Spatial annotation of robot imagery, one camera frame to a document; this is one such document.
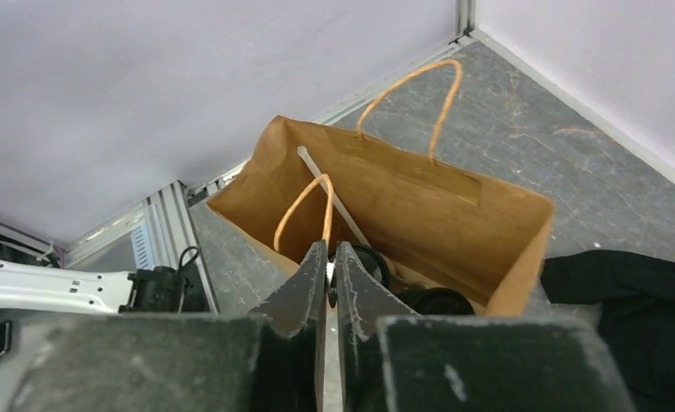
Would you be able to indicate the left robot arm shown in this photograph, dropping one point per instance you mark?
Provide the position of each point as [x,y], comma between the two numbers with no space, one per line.
[161,289]

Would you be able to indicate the black cup lid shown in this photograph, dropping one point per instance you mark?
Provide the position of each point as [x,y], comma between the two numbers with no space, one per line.
[374,263]
[436,301]

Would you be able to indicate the white paper-wrapped straw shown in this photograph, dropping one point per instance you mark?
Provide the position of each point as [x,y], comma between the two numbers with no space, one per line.
[337,202]

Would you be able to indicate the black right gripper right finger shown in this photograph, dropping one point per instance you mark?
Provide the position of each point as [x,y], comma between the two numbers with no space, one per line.
[393,359]

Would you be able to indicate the brown paper bag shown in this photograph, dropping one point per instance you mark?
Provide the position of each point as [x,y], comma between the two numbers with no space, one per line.
[478,235]

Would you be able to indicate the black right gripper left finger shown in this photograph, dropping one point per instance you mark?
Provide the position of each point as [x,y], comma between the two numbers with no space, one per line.
[267,360]

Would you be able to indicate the black cloth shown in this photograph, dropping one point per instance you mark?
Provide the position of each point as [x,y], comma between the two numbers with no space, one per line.
[637,322]

